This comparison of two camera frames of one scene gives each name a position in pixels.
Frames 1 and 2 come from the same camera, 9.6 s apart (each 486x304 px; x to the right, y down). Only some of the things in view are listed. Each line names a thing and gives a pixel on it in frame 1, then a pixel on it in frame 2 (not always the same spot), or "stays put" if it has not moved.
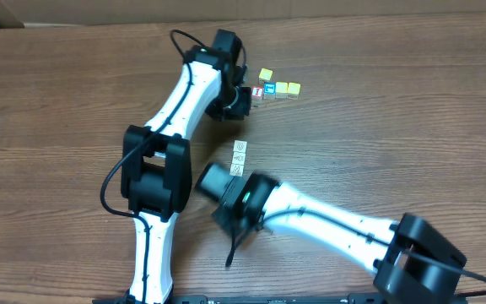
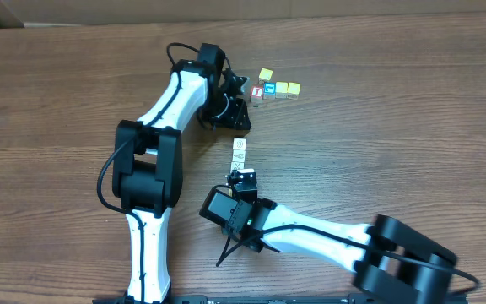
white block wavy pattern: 236,170 stays put
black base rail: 350,299 stays put
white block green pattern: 240,146 stays put
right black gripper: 228,215 → 243,182
